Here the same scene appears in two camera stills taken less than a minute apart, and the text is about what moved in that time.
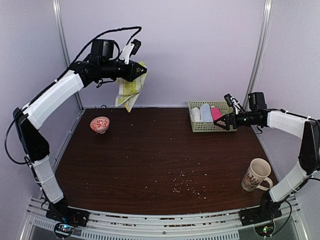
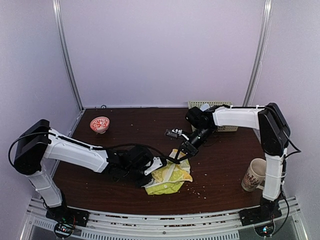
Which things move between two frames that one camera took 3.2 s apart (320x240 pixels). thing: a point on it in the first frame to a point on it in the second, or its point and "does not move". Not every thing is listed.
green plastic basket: (201, 127) does not move
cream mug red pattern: (259, 170) does not move
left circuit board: (63, 230) does not move
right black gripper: (228, 121) to (189, 148)
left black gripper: (132, 75) to (142, 182)
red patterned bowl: (100, 124) does not move
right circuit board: (264, 229) does not move
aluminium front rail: (37, 226) does not move
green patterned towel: (128, 91) to (170, 178)
